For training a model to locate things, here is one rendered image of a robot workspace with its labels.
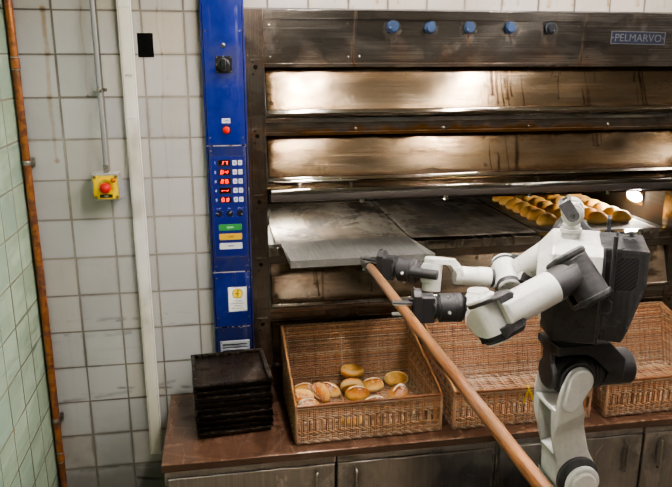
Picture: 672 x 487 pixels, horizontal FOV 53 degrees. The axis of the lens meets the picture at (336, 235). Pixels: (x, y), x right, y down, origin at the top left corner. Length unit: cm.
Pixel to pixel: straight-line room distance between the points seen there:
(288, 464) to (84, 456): 100
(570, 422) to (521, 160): 116
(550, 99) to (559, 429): 136
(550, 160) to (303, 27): 116
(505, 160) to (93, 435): 206
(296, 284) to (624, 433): 140
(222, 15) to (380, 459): 171
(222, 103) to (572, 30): 144
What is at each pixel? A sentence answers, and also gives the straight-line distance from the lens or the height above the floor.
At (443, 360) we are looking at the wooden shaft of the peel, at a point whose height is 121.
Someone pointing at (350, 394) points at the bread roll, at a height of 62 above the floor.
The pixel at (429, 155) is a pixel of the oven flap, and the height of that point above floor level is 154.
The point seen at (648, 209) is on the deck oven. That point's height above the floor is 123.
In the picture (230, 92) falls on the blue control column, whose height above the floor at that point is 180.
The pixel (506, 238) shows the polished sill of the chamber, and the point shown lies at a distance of 301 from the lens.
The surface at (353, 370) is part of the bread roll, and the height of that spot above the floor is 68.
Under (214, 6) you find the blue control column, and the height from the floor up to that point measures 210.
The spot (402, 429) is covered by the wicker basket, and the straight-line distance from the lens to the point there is 262.
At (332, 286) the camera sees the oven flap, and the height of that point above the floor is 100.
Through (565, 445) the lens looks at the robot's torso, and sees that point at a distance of 235.
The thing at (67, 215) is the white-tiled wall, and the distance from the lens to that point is 279.
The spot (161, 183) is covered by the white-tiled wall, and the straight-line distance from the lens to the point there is 271.
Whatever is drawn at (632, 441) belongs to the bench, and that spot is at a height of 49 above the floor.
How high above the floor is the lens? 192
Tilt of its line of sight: 15 degrees down
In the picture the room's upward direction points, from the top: straight up
